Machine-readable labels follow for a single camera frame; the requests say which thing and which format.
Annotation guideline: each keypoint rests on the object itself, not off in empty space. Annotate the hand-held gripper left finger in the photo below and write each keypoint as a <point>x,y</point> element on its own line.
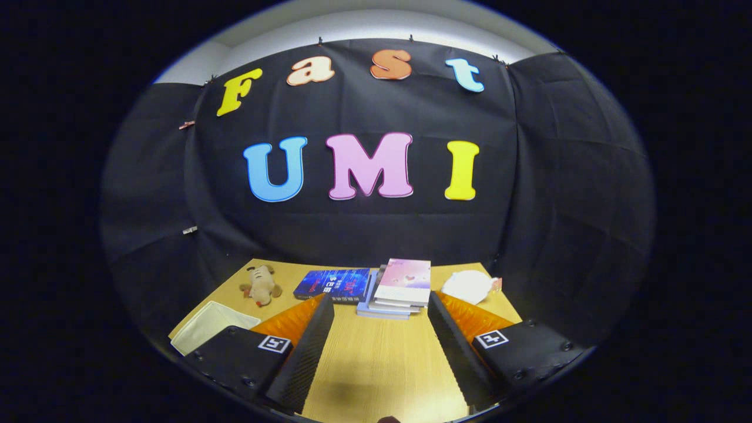
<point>308,352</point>

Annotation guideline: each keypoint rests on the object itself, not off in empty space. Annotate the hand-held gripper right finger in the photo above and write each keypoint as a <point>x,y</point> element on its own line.
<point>449,346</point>

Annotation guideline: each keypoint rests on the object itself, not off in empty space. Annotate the beige fabric storage box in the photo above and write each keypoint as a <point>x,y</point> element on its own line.
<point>211,326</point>

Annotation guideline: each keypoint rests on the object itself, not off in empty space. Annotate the white crumpled bag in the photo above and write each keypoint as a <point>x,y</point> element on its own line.
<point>467,286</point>

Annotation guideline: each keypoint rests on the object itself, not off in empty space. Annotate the white book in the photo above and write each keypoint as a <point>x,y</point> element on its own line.
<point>393,307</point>

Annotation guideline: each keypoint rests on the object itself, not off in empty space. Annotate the blue cover book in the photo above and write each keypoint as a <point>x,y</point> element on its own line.
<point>332,283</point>

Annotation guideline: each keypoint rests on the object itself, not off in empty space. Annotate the grey-blue book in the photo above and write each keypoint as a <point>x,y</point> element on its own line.
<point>382,315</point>

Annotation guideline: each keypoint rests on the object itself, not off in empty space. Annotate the small pink object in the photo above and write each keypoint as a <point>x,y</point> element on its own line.
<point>497,285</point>

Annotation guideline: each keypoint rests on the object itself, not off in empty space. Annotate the beige plush dog toy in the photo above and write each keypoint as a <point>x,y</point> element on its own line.
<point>261,285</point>

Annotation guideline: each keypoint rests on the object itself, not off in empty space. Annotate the black backdrop cloth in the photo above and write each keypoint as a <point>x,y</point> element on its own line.
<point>364,111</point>

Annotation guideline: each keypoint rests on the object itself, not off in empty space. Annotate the wooden clothes peg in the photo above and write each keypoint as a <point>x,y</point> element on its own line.
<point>187,124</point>

